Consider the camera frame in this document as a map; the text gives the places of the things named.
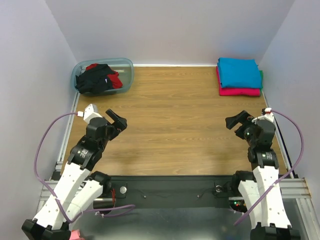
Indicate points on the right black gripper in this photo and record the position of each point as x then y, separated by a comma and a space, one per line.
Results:
241, 126

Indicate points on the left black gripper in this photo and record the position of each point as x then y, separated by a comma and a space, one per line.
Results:
119, 125

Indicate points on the black t shirt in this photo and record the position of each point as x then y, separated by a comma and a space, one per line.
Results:
87, 83

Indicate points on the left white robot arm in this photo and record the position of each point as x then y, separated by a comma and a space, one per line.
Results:
78, 186

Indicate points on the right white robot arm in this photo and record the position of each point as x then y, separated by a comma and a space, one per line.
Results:
260, 188

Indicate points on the folded pink t shirt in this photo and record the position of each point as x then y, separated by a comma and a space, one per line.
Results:
229, 91

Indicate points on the red t shirt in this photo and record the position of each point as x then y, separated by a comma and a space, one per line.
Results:
104, 72

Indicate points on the clear blue plastic bin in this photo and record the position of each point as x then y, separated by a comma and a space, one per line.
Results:
123, 66

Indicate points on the folded blue t shirt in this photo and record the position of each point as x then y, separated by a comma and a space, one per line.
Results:
239, 73

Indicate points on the folded green t shirt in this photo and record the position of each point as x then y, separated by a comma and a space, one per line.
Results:
262, 78

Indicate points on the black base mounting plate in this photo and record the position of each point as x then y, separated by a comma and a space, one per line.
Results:
169, 192

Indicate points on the pink cloth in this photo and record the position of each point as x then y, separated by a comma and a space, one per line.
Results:
75, 235

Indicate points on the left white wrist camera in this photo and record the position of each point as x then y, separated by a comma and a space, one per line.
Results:
90, 112

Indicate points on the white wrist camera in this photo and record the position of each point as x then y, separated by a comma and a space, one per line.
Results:
266, 114
90, 112

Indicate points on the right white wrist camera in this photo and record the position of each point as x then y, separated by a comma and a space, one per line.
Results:
266, 114

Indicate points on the aluminium frame rail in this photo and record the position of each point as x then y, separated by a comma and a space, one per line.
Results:
294, 188

